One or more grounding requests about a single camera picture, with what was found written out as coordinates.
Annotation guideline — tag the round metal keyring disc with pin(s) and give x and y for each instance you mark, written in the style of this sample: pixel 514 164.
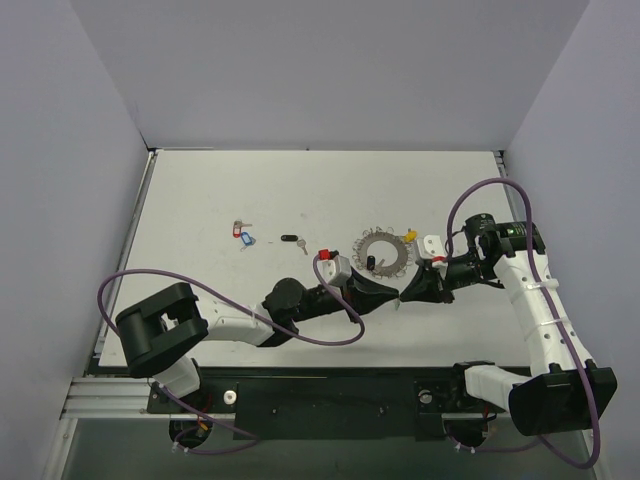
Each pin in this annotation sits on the round metal keyring disc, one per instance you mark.
pixel 382 242

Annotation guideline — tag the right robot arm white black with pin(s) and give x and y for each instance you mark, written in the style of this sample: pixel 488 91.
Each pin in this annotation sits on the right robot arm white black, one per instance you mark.
pixel 565 389

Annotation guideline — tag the red tag key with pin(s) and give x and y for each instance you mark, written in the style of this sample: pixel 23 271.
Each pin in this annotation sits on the red tag key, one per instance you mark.
pixel 238 227

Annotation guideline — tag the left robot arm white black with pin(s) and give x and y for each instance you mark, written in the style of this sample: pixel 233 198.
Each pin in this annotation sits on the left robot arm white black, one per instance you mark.
pixel 158 332

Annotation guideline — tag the silver key black tag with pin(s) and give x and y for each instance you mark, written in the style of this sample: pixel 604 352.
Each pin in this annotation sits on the silver key black tag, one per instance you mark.
pixel 297 240

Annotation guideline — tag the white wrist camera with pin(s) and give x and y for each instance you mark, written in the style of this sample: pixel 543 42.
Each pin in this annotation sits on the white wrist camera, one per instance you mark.
pixel 335 269
pixel 430 248

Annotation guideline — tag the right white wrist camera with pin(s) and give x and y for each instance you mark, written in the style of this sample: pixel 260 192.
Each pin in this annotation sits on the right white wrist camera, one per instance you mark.
pixel 430 248

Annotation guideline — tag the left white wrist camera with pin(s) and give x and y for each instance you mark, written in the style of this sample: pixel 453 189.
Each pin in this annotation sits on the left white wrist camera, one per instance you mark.
pixel 335 269

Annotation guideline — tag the blue tag key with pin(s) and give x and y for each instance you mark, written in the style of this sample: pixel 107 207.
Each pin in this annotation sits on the blue tag key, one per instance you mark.
pixel 247 240

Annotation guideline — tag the yellow tag key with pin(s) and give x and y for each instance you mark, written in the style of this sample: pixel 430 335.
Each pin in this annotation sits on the yellow tag key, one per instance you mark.
pixel 410 236

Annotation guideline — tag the key black tag on disc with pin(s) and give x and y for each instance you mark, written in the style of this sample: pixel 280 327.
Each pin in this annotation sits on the key black tag on disc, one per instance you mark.
pixel 374 265

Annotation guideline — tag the aluminium frame rail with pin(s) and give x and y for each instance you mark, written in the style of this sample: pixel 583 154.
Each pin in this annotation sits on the aluminium frame rail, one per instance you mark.
pixel 100 400

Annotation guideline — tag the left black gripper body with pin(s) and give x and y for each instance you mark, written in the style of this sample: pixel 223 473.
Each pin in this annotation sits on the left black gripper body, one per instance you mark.
pixel 353 289

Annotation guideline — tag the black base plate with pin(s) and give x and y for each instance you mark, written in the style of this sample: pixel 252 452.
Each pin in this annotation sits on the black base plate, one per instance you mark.
pixel 440 399

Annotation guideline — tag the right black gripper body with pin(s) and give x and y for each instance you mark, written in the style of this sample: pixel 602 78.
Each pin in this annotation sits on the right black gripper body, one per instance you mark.
pixel 439 278

